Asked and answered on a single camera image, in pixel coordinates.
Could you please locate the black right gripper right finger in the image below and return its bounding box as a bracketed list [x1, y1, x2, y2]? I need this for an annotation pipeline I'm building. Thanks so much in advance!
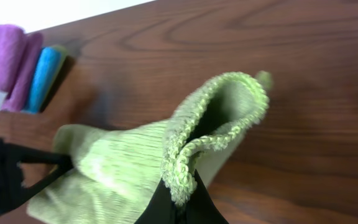
[185, 170, 229, 224]

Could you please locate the blue folded cloth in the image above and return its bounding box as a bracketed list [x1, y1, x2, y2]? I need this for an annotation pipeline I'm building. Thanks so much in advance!
[22, 45, 67, 113]

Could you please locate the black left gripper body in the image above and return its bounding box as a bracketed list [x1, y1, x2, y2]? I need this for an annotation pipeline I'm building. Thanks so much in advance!
[0, 138, 73, 216]

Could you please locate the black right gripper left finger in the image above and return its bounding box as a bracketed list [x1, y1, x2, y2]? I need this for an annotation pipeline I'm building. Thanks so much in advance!
[135, 179, 177, 224]

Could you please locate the purple folded microfiber cloth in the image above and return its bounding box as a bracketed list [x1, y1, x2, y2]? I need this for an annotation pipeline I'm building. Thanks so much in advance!
[0, 25, 44, 111]

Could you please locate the green microfiber cloth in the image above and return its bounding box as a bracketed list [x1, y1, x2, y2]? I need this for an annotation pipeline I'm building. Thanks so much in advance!
[27, 71, 272, 224]

